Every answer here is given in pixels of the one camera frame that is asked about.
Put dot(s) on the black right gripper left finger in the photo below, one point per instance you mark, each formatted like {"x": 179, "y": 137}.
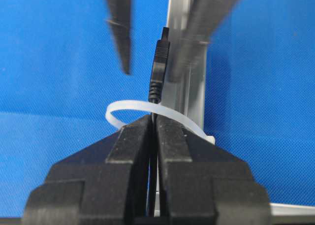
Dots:
{"x": 103, "y": 184}

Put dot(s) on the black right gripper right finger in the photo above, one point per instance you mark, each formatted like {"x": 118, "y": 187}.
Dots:
{"x": 202, "y": 184}

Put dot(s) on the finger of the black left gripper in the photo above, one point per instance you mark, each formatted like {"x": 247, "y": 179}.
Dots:
{"x": 203, "y": 19}
{"x": 119, "y": 23}

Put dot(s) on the aluminium extrusion frame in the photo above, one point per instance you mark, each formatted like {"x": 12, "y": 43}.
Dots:
{"x": 253, "y": 95}

